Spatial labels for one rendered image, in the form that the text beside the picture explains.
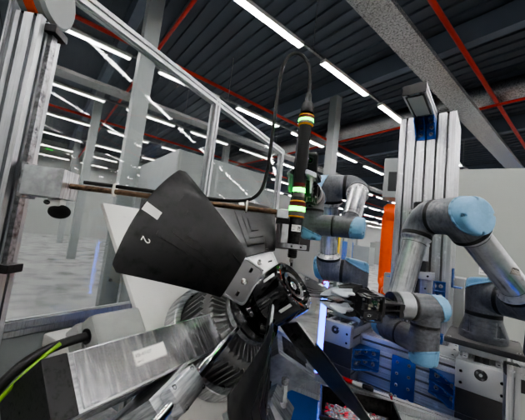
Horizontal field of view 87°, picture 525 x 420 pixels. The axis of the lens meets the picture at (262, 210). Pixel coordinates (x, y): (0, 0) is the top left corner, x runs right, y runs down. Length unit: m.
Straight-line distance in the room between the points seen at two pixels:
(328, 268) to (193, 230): 0.99
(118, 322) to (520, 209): 2.46
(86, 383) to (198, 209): 0.31
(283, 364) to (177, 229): 0.46
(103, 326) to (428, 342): 0.79
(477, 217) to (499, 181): 1.61
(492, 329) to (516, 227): 1.31
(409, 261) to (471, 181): 1.59
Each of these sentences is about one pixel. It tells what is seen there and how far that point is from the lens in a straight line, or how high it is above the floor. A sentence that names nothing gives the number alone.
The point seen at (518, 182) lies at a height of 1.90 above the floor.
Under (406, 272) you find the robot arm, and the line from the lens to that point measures 1.04.
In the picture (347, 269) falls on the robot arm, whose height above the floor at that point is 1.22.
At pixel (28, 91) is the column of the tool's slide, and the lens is 0.92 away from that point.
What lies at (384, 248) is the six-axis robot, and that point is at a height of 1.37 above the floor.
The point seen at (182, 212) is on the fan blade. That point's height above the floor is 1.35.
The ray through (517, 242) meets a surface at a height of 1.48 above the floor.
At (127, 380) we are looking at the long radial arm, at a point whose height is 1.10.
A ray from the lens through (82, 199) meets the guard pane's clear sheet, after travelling 1.14.
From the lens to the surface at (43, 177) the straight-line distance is 0.84.
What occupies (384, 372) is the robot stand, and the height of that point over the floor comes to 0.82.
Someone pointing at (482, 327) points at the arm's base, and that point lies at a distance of 1.35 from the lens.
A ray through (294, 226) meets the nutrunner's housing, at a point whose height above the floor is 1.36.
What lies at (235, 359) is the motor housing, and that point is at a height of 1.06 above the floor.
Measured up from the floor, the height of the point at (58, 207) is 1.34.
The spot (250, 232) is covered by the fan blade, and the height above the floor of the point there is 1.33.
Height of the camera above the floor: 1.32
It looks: 6 degrees up
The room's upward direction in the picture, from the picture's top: 7 degrees clockwise
